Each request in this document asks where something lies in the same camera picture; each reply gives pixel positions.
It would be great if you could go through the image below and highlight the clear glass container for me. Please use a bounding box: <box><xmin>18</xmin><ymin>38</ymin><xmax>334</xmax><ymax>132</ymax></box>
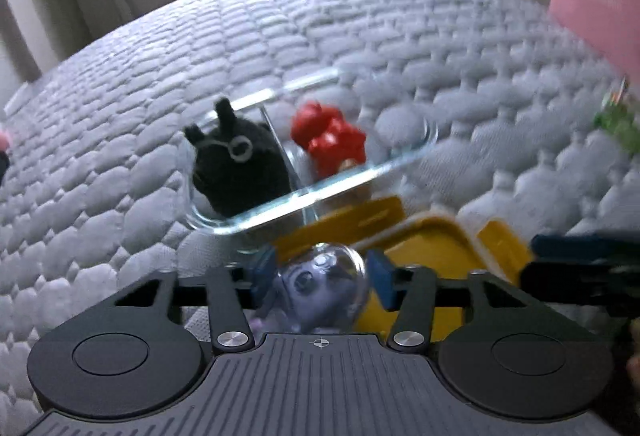
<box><xmin>180</xmin><ymin>67</ymin><xmax>438</xmax><ymax>237</ymax></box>

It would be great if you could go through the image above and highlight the black garment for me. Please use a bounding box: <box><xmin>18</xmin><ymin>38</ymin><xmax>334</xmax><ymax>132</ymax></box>
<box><xmin>0</xmin><ymin>152</ymin><xmax>11</xmax><ymax>183</ymax></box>

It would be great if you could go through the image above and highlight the grey quilted mattress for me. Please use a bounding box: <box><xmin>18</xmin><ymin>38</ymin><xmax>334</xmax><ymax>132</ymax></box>
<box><xmin>1</xmin><ymin>0</ymin><xmax>639</xmax><ymax>435</ymax></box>

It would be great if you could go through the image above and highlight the yellow container lid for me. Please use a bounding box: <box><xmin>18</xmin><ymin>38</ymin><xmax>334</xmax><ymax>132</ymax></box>
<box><xmin>271</xmin><ymin>196</ymin><xmax>533</xmax><ymax>341</ymax></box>

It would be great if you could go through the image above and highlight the black plush toy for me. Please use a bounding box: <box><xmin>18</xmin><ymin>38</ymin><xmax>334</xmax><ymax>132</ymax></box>
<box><xmin>184</xmin><ymin>98</ymin><xmax>292</xmax><ymax>218</ymax></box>

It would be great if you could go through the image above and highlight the pink plush pig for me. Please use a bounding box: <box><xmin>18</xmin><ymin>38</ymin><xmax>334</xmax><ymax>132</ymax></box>
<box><xmin>0</xmin><ymin>129</ymin><xmax>11</xmax><ymax>153</ymax></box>

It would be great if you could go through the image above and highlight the red toy figure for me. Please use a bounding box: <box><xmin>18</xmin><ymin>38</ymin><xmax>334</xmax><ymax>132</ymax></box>
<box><xmin>291</xmin><ymin>101</ymin><xmax>367</xmax><ymax>179</ymax></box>

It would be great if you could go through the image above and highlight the clear capsule with purple toy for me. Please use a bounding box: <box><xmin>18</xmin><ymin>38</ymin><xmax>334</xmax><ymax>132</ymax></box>
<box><xmin>248</xmin><ymin>243</ymin><xmax>369</xmax><ymax>338</ymax></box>

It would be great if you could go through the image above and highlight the green toy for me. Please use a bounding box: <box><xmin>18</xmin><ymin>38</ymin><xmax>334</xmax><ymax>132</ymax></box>
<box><xmin>593</xmin><ymin>78</ymin><xmax>640</xmax><ymax>155</ymax></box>

